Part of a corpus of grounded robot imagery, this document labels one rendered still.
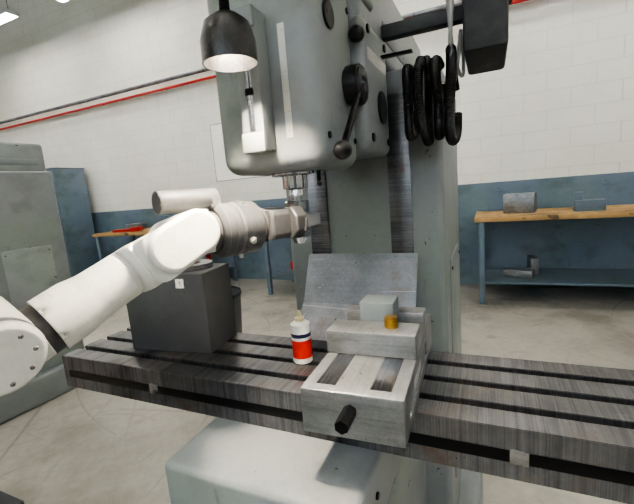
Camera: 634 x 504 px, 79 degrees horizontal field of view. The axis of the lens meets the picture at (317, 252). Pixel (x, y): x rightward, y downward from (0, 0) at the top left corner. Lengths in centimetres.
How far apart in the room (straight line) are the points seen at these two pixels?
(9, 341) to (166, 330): 54
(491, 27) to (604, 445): 71
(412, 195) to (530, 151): 388
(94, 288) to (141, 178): 676
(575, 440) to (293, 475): 39
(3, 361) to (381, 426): 43
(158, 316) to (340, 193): 57
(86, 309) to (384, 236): 76
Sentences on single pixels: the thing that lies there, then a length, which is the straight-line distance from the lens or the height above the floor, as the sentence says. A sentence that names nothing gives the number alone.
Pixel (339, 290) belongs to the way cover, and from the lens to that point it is 108.
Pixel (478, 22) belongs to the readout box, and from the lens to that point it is 90.
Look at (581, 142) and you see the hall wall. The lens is 494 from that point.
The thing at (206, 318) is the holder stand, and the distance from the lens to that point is 90.
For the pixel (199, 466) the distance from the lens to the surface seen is 74.
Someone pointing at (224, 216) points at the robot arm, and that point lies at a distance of 60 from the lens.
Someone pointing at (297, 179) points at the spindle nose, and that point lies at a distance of 71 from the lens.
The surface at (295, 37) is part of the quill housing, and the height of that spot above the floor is 150.
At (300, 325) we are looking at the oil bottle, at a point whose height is 101.
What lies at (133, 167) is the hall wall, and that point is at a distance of 740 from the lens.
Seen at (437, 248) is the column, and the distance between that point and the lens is 105.
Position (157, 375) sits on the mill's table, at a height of 92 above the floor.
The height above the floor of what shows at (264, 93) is 143.
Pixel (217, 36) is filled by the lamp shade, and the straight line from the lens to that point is 55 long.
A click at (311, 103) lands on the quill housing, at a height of 141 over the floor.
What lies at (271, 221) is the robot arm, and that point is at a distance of 65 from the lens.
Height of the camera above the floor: 127
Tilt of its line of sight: 9 degrees down
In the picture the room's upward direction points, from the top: 5 degrees counter-clockwise
